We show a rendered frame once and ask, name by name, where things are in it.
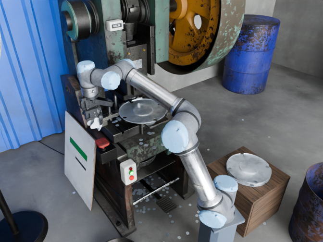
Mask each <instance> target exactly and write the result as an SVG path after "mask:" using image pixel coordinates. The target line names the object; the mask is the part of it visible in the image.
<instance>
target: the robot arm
mask: <svg viewBox="0 0 323 242"><path fill-rule="evenodd" d="M77 69H78V76H79V81H80V86H81V92H82V96H79V101H80V106H79V107H80V113H81V109H82V110H83V112H82V113H81V115H84V116H85V119H86V121H88V122H87V124H88V125H89V126H90V128H91V129H94V128H97V130H98V131H100V129H101V127H102V124H103V116H102V110H101V107H100V105H104V106H108V107H112V106H113V103H114V102H113V101H112V100H111V99H109V98H102V97H98V96H99V95H98V86H100V87H103V88H105V89H112V90H114V89H116V88H117V87H118V85H119V84H120V80H122V79H123V80H124V81H126V82H127V83H129V84H130V85H131V86H133V87H134V88H136V89H137V90H139V91H140V92H142V93H143V94H145V95H146V96H148V97H149V98H151V99H152V100H153V101H155V102H156V103H158V104H159V105H161V106H162V107H164V108H165V109H167V110H168V111H169V112H170V113H171V116H173V118H172V119H171V120H170V121H169V122H168V123H167V124H166V125H165V127H164V129H163V130H162V133H161V140H162V143H163V145H164V146H165V147H166V148H167V149H169V151H171V152H173V153H174V154H175V155H178V156H180V158H181V161H182V163H183V165H184V167H185V169H186V171H187V173H188V175H189V178H190V180H191V182H192V184H193V186H194V188H195V190H196V192H197V195H198V205H199V207H200V212H199V219H200V220H201V222H202V223H204V224H205V225H207V226H209V227H212V228H221V227H222V226H223V225H224V224H227V223H230V222H231V221H233V219H234V218H235V214H236V210H235V206H234V202H235V197H236V192H237V190H238V184H237V182H236V181H235V179H234V178H232V177H230V176H227V175H219V176H216V177H215V178H214V181H212V179H211V176H210V174H209V172H208V170H207V167H206V165H205V163H204V161H203V158H202V156H201V154H200V152H199V149H198V146H199V140H198V138H197V136H196V132H197V131H198V130H199V128H200V126H201V117H200V114H199V112H198V111H197V109H196V108H195V107H194V106H193V105H192V104H191V103H190V102H188V101H187V100H186V99H184V98H179V97H177V96H176V95H174V94H173V93H171V92H170V91H168V90H167V89H165V88H164V87H162V86H161V85H159V84H158V83H156V82H155V81H153V80H152V79H150V78H149V77H147V76H146V75H144V74H143V73H141V72H140V71H138V70H137V69H136V68H135V65H134V64H133V62H132V61H131V60H130V59H123V60H120V61H118V62H117V63H116V64H114V65H112V66H110V67H108V68H106V69H104V70H102V69H98V68H95V64H94V62H92V61H90V60H85V61H81V62H79V63H78V65H77Z"/></svg>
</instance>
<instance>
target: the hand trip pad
mask: <svg viewBox="0 0 323 242"><path fill-rule="evenodd" d="M95 144H96V145H97V146H98V147H99V148H101V149H104V147H106V146H108V145H109V141H108V140H107V139H106V138H104V137H102V138H100V139H97V140H96V141H95Z"/></svg>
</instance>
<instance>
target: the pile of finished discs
mask: <svg viewBox="0 0 323 242"><path fill-rule="evenodd" d="M226 171H227V173H228V175H229V176H230V177H232V178H234V179H235V181H236V182H238V183H240V184H242V185H245V186H251V187H257V186H262V185H264V184H265V183H267V182H268V181H269V179H270V177H271V174H272V170H271V168H270V167H269V164H268V163H267V162H266V161H265V160H264V159H262V158H260V157H258V156H256V155H253V154H248V153H244V154H241V153H239V154H235V155H232V156H231V157H230V158H229V159H228V161H227V163H226Z"/></svg>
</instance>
